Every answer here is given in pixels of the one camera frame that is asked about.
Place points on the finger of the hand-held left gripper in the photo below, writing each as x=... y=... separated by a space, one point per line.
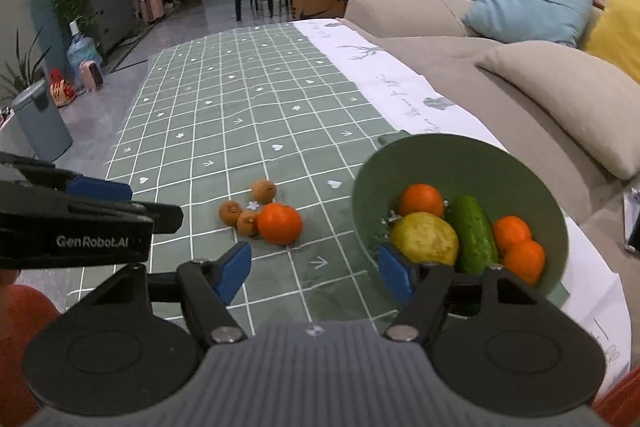
x=167 y=220
x=100 y=190

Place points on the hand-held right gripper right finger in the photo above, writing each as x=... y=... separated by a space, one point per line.
x=395 y=274

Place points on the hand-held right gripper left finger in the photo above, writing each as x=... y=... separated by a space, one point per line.
x=234 y=272

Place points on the yellow-green pomelo fruit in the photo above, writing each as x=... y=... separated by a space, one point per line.
x=424 y=238

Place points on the small brown fruit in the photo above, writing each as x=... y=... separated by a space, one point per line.
x=263 y=191
x=230 y=213
x=246 y=223

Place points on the orange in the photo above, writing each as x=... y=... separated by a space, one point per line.
x=421 y=201
x=526 y=263
x=510 y=231
x=280 y=224

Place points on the green cucumber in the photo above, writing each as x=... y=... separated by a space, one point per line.
x=472 y=232

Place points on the green colander bowl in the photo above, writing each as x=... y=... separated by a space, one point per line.
x=380 y=184

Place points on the grey trash bin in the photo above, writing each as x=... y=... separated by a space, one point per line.
x=42 y=127

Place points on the pink space heater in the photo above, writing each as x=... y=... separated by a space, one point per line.
x=93 y=77

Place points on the green checked tablecloth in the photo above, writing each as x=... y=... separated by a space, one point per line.
x=225 y=117

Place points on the orange fleece clothing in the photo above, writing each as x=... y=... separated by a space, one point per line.
x=622 y=402
x=20 y=347

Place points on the blue water jug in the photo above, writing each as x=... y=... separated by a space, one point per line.
x=82 y=52

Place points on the long-leaf potted plant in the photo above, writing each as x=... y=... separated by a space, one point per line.
x=22 y=72

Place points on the grey drawer cabinet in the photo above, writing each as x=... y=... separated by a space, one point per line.
x=110 y=9

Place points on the beige sofa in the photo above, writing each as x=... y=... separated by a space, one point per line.
x=450 y=57

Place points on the beige pillow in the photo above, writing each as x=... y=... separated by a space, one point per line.
x=565 y=102

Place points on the black smartphone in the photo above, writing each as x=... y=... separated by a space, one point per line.
x=634 y=224

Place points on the brown paper bag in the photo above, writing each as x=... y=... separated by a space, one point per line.
x=315 y=1

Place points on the light blue pillow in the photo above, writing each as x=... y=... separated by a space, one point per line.
x=530 y=4

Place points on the yellow pillow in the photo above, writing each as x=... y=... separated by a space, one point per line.
x=617 y=32

